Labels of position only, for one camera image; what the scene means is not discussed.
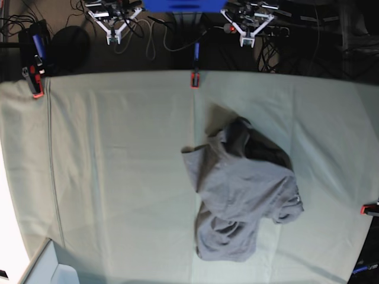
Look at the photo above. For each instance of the edge clamp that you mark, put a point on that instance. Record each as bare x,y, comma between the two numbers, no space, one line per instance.
195,75
370,209
32,53

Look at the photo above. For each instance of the right edge clamp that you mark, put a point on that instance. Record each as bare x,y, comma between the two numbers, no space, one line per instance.
370,209

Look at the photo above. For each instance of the left edge clamp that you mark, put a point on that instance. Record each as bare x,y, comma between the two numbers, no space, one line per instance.
32,53

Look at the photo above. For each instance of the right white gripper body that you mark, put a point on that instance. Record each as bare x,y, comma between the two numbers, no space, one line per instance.
113,16

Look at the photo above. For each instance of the black power strip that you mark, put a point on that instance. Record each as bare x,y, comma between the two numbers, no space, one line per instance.
268,31

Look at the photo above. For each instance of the centre edge clamp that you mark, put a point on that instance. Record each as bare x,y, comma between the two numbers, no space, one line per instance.
195,75

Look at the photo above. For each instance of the grey t-shirt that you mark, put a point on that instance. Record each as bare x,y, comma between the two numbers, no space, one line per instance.
241,178

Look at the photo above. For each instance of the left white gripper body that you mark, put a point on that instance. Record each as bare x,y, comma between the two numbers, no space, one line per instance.
249,18

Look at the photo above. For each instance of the pale green table cloth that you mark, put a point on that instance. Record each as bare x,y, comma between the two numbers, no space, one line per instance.
95,165

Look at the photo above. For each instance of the blue box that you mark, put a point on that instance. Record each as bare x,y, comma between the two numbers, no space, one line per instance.
184,5

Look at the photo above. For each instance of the white bin corner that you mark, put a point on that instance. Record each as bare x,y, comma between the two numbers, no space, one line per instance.
45,268

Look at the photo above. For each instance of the black round base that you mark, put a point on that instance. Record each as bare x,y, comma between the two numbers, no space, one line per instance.
70,49

